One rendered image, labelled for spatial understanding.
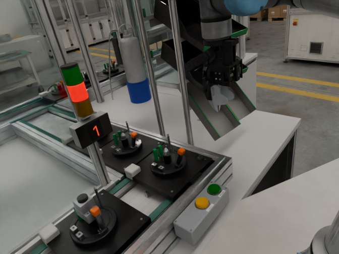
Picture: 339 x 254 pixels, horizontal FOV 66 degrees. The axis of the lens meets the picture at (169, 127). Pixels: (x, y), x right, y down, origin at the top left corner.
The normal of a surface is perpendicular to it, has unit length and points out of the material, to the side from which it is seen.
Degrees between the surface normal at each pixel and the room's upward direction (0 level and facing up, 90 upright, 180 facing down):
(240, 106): 45
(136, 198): 0
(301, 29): 90
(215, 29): 90
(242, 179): 0
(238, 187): 0
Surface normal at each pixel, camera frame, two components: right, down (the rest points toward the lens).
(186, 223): -0.15, -0.86
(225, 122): 0.34, -0.40
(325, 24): -0.74, 0.42
